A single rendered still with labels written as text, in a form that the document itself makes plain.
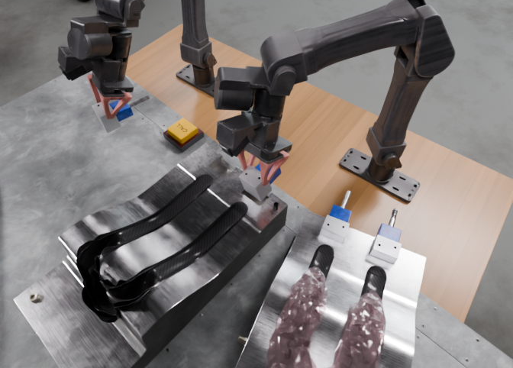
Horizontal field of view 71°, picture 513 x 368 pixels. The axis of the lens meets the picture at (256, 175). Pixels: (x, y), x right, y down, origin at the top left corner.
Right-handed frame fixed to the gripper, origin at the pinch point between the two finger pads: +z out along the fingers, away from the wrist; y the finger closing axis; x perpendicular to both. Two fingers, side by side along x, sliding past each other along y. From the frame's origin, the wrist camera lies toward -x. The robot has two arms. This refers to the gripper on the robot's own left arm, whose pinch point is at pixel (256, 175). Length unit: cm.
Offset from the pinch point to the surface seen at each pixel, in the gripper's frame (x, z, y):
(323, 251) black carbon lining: 4.4, 11.1, 17.4
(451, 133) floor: 174, 38, 0
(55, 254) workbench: -32.7, 23.6, -26.5
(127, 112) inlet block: -7.9, -1.0, -36.5
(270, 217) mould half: -0.5, 7.0, 6.0
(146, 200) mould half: -15.6, 9.9, -16.5
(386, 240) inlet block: 12.6, 6.0, 26.0
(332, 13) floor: 222, 2, -126
